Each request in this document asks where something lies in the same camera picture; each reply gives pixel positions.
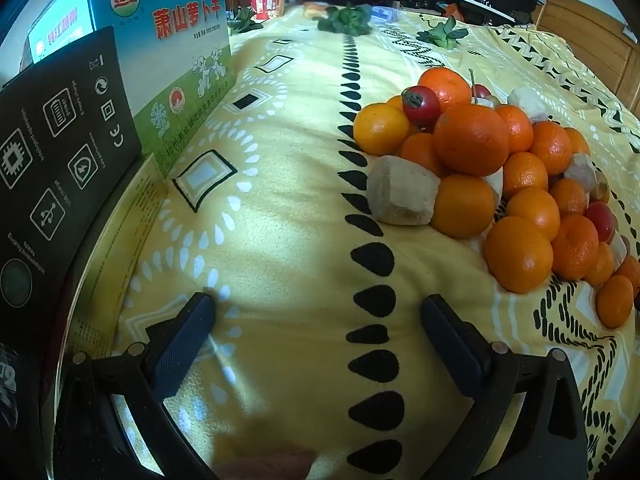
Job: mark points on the wooden headboard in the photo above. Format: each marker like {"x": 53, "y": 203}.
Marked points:
{"x": 585, "y": 35}

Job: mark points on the red instant noodle cup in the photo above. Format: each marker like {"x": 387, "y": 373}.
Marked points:
{"x": 267, "y": 5}

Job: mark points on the blue and white packet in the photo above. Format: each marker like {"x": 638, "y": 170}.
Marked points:
{"x": 382, "y": 12}

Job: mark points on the orange packet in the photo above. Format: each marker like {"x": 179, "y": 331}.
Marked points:
{"x": 315, "y": 10}

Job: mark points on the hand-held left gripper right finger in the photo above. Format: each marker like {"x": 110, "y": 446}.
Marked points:
{"x": 452, "y": 345}

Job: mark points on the blue and green carton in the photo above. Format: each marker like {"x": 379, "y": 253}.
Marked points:
{"x": 165, "y": 35}

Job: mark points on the black printed box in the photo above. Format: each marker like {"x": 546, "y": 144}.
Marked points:
{"x": 60, "y": 160}

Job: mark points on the person's left hand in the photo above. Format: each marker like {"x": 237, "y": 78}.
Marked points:
{"x": 270, "y": 466}

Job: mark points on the pile of oranges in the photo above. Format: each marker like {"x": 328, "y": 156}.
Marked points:
{"x": 470, "y": 137}

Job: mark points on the large beige fruit chunk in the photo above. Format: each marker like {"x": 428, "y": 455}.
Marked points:
{"x": 402, "y": 190}

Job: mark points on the white fruit chunk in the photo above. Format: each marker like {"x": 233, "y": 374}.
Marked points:
{"x": 525, "y": 101}

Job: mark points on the red tomato with dark calyx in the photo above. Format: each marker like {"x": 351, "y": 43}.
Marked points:
{"x": 420, "y": 106}

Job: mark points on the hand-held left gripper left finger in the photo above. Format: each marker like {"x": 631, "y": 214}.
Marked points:
{"x": 182, "y": 345}

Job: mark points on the yellow patterned blanket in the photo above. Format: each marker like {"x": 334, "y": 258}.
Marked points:
{"x": 300, "y": 210}

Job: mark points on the green leafy vegetable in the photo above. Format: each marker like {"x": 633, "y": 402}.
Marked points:
{"x": 442, "y": 35}
{"x": 347, "y": 20}
{"x": 242, "y": 20}

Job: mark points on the round tan fruit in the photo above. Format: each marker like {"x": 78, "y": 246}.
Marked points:
{"x": 601, "y": 187}

